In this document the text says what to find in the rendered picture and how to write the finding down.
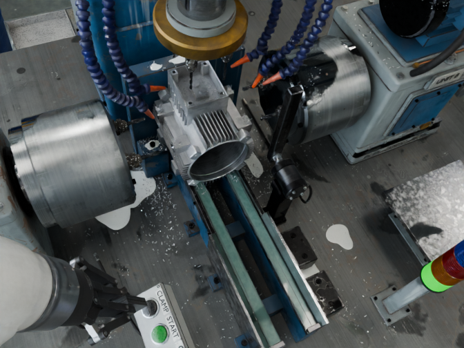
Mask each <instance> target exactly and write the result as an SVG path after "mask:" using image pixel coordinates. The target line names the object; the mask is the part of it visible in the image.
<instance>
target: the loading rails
mask: <svg viewBox="0 0 464 348"><path fill-rule="evenodd" d="M168 151H169V150H168ZM171 160H173V157H172V155H171V153H170V151H169V166H170V168H171V171H169V172H167V173H164V174H162V179H163V180H164V183H165V185H166V187H167V188H170V187H172V186H175V185H178V186H179V188H180V190H181V192H182V195H183V197H184V199H185V201H186V204H187V206H188V208H189V210H190V212H191V215H192V216H193V219H192V220H189V221H186V222H184V228H185V231H186V233H187V235H188V237H192V236H194V235H197V234H199V233H200V234H201V236H202V239H203V241H204V243H205V245H206V247H207V252H206V255H207V257H208V259H209V262H210V263H211V266H212V268H213V270H214V272H215V273H214V274H213V275H210V276H208V277H207V280H208V282H209V285H210V287H211V290H212V292H213V293H215V292H216V291H219V290H221V289H222V290H223V292H224V295H225V297H226V299H227V301H228V304H229V306H230V308H231V310H232V312H233V315H234V317H235V319H236V321H237V323H238V326H239V328H240V330H241V332H242V335H240V336H238V337H236V338H234V341H235V344H236V346H237V348H282V347H283V346H285V344H284V342H283V341H281V339H280V337H279V335H278V333H277V331H276V329H275V327H274V326H273V323H272V321H271V319H270V317H271V316H274V315H276V314H277V313H280V312H281V314H282V316H283V318H284V320H285V322H286V324H287V326H288V328H289V330H290V332H291V334H292V336H293V338H294V340H295V342H296V343H297V342H300V341H301V340H304V339H305V338H307V337H309V336H311V335H313V334H315V332H317V331H318V330H320V329H321V328H323V327H324V326H325V325H326V324H328V323H329V321H328V320H327V318H326V316H325V314H324V312H323V311H322V309H321V307H320V305H319V304H318V301H317V300H316V298H315V296H314V294H313V292H312V290H311V289H310V287H309V285H308V283H307V281H306V280H305V277H304V276H303V274H302V272H301V270H300V268H299V267H298V265H297V263H296V261H295V260H294V258H293V256H292V254H291V252H290V250H289V248H288V246H287V245H286V243H285V241H284V239H283V237H282V236H281V234H280V232H279V230H278V228H277V226H276V224H275V222H274V221H273V219H272V217H271V215H270V214H269V212H268V211H267V212H266V213H264V211H263V209H262V207H261V206H260V203H259V201H258V200H257V198H256V196H255V194H254V192H253V191H252V189H251V187H250V185H249V183H248V182H247V179H246V178H245V176H244V174H243V172H242V170H241V169H240V170H235V169H234V170H233V171H234V173H232V172H233V171H231V172H230V175H231V176H232V177H233V179H232V178H231V176H230V175H229V174H227V175H226V177H225V175H224V177H223V178H222V177H221V178H220V179H218V178H217V181H215V183H216V184H217V187H218V188H219V190H220V192H221V194H222V197H223V198H224V200H225V202H226V205H227V206H228V208H229V210H230V212H231V214H232V216H233V219H234V220H235V222H233V223H230V224H228V225H224V223H223V221H222V218H221V217H220V214H219V213H218V210H217V208H216V206H215V204H214V202H213V200H212V198H211V196H210V194H209V192H208V191H207V190H206V186H205V184H203V183H202V182H199V183H198V184H197V185H195V186H191V185H188V183H187V181H184V180H183V179H182V176H181V175H177V176H176V175H175V173H174V171H173V169H172V167H171ZM234 176H236V177H234ZM233 180H234V181H233ZM236 180H237V182H236ZM201 183H202V184H201ZM196 187H197V188H196ZM201 187H203V189H201ZM196 190H198V191H196ZM203 192H205V193H204V194H203ZM202 194H203V195H202ZM242 239H244V241H245V242H246V245H247V246H248V248H249V250H250V252H251V255H252V256H253V259H254V260H255V263H256V264H257V266H258V268H259V270H260V273H261V274H262V277H263V278H264V281H265V282H266V284H267V286H268V288H269V290H270V292H271V294H272V295H271V296H268V297H266V298H264V299H262V300H261V299H260V296H259V294H258V292H257V290H256V288H255V286H254V284H253V282H252V280H251V278H250V276H249V274H248V272H247V270H246V268H245V265H244V263H243V261H242V259H241V257H240V255H239V253H238V251H237V249H236V247H235V245H234V242H237V241H239V240H242Z"/></svg>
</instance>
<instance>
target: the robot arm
mask: <svg viewBox="0 0 464 348"><path fill-rule="evenodd" d="M117 285H118V281H117V280H116V279H115V278H114V277H112V276H110V275H108V274H107V273H105V272H103V271H101V270H100V269H98V268H96V267H94V266H93V265H91V264H89V263H88V262H87V261H86V260H85V259H84V258H83V257H82V256H78V257H76V258H75V259H73V260H71V261H70V262H66V261H65V260H62V259H59V258H54V257H51V256H48V255H44V254H42V253H38V252H34V251H31V250H30V249H29V248H28V247H26V246H25V245H23V244H21V243H19V242H16V241H14V240H11V239H9V238H5V237H2V236H0V346H1V345H2V344H3V343H5V342H6V341H7V340H9V339H10V338H11V337H13V336H14V335H15V334H16V333H23V332H46V331H51V330H53V329H56V328H57V327H68V326H76V327H78V328H80V329H86V330H87V331H88V333H89V334H90V336H89V338H88V343H89V345H91V346H93V345H95V344H97V343H98V342H100V341H102V340H104V339H105V338H107V337H108V335H109V333H110V332H111V331H113V330H115V329H117V328H119V327H120V326H122V325H125V324H126V323H127V322H130V321H131V317H130V316H131V315H133V314H134V313H136V312H137V311H139V310H141V309H143V308H144V307H147V306H148V305H147V303H146V300H145V298H142V297H137V296H130V294H129V292H128V291H127V288H126V287H122V288H121V289H118V288H117ZM98 316H101V317H110V318H112V319H114V318H115V319H114V320H112V319H111V320H112V321H110V322H108V323H106V324H104V323H102V324H101V325H100V324H95V321H96V319H97V317H98Z"/></svg>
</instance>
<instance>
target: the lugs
mask: <svg viewBox="0 0 464 348"><path fill-rule="evenodd" d="M158 95H159V98H160V99H161V100H163V101H167V100H168V99H169V98H170V97H171V96H170V92H169V91H168V88H166V89H165V90H161V91H159V92H158ZM236 134H237V136H238V138H239V140H240V141H241V142H244V143H246V142H247V141H249V140H250V139H251V136H250V134H249V132H248V131H247V130H244V129H241V130H240V131H239V132H237V133H236ZM186 154H187V155H188V158H189V159H192V160H196V159H197V158H198V157H199V156H200V155H201V154H202V152H201V150H200V148H199V146H195V145H192V146H191V147H190V148H189V149H188V150H187V151H186ZM244 165H245V164H244V162H243V163H241V165H239V166H238V167H237V168H236V169H235V170H240V169H241V168H242V167H243V166H244ZM187 183H188V185H191V186H195V185H197V184H198V183H199V182H197V181H194V180H187Z"/></svg>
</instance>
